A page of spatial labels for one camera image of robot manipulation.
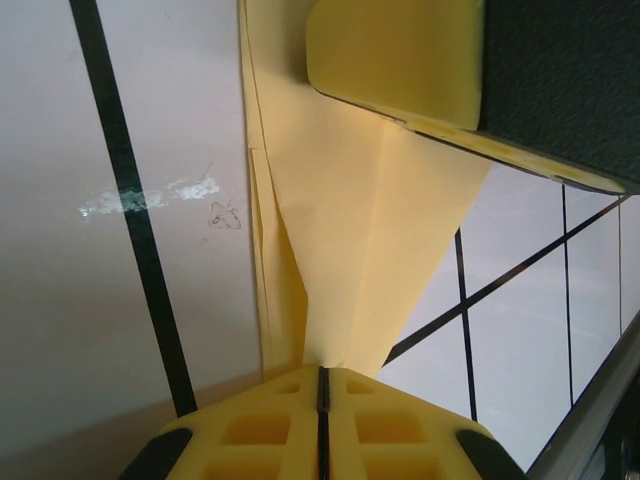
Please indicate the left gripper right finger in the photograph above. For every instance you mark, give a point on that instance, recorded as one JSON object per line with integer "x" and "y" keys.
{"x": 400, "y": 440}

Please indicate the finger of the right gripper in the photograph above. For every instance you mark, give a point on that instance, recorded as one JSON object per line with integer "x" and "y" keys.
{"x": 400, "y": 50}

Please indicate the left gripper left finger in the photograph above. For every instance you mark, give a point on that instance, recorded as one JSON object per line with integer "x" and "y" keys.
{"x": 260, "y": 440}

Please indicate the pale yellow paper sheet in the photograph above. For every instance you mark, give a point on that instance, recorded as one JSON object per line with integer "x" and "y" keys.
{"x": 340, "y": 225}

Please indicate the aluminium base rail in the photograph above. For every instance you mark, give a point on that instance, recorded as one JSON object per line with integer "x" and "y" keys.
{"x": 590, "y": 400}

